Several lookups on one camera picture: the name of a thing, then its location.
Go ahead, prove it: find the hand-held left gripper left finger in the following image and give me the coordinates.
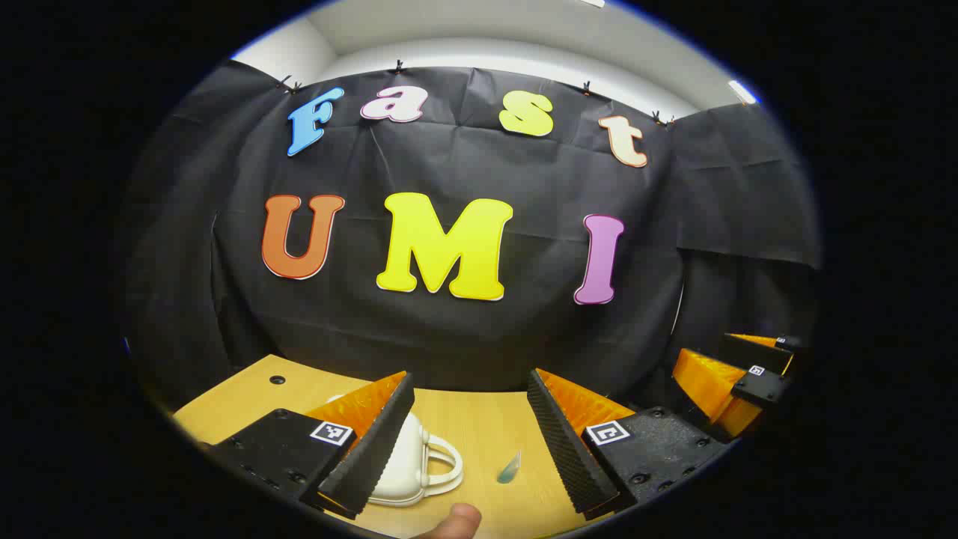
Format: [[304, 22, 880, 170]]
[[202, 371, 416, 521]]

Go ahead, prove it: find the black backdrop cloth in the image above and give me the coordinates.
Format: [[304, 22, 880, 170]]
[[120, 60, 824, 420]]

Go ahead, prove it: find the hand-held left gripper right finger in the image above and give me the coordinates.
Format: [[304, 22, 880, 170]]
[[526, 367, 730, 523]]

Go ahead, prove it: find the white suitcase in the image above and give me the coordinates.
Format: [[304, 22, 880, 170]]
[[327, 393, 465, 508]]

